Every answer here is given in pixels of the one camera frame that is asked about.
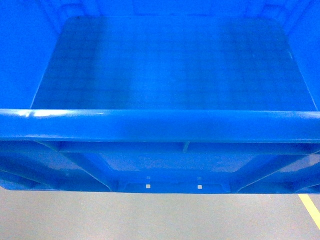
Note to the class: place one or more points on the large blue plastic crate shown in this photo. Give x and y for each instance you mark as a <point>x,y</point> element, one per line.
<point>160,96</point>

